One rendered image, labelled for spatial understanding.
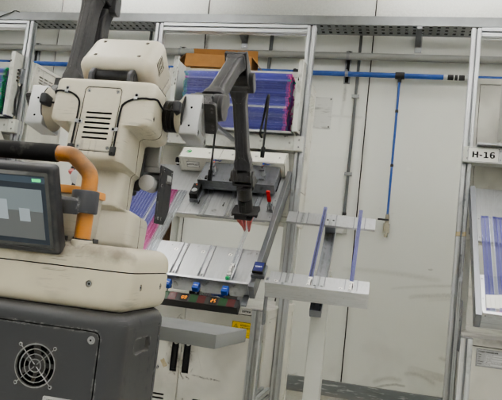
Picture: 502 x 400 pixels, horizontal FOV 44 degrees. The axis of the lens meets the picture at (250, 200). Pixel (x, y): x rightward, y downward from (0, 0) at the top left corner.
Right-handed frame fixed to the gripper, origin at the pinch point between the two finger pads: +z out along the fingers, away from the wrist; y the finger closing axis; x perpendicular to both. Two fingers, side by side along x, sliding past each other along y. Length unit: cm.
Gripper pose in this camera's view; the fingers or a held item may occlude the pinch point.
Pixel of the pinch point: (247, 228)
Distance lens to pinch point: 246.2
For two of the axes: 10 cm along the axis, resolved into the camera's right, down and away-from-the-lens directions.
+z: 0.6, 8.5, 5.3
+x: -2.4, 5.2, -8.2
